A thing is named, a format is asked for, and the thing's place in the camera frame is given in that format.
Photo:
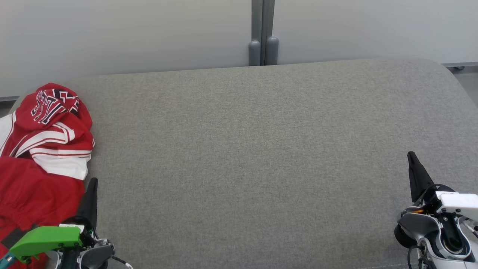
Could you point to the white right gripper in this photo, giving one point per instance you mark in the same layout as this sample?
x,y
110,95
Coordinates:
x,y
457,205

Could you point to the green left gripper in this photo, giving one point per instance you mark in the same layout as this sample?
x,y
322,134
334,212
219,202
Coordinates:
x,y
48,237

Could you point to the red basketball jersey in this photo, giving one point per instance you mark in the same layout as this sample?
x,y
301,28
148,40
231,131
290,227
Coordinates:
x,y
44,149

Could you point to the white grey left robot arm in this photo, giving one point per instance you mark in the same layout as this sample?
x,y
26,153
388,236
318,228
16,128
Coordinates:
x,y
93,257

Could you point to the small grey caster wheel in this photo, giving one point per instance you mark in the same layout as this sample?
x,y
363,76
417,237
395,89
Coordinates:
x,y
458,68

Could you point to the grey fabric sofa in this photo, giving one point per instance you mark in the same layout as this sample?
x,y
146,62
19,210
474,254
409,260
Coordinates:
x,y
254,157

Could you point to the grey partition base rail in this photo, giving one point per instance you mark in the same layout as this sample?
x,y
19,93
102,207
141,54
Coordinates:
x,y
8,98
461,64

